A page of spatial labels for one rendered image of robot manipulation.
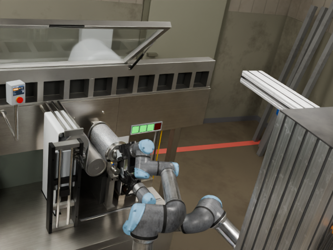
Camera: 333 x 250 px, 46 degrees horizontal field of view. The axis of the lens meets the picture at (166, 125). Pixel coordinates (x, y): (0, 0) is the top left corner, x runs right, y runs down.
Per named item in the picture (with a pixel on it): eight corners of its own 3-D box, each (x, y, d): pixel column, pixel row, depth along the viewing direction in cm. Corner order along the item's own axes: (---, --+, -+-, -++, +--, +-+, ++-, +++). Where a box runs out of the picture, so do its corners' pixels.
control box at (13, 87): (13, 107, 181) (13, 87, 176) (6, 101, 184) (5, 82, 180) (27, 103, 186) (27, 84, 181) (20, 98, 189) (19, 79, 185)
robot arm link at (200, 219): (208, 240, 188) (124, 239, 211) (216, 227, 197) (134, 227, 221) (202, 219, 185) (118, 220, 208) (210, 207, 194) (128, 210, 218)
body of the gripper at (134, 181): (134, 167, 234) (144, 178, 226) (133, 179, 238) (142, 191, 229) (123, 169, 230) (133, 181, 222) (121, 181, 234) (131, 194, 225)
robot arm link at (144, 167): (157, 178, 196) (158, 156, 198) (134, 176, 194) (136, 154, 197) (154, 180, 203) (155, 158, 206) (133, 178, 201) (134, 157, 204)
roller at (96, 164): (86, 178, 225) (87, 160, 219) (70, 155, 243) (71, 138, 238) (105, 174, 231) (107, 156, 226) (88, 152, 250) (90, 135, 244)
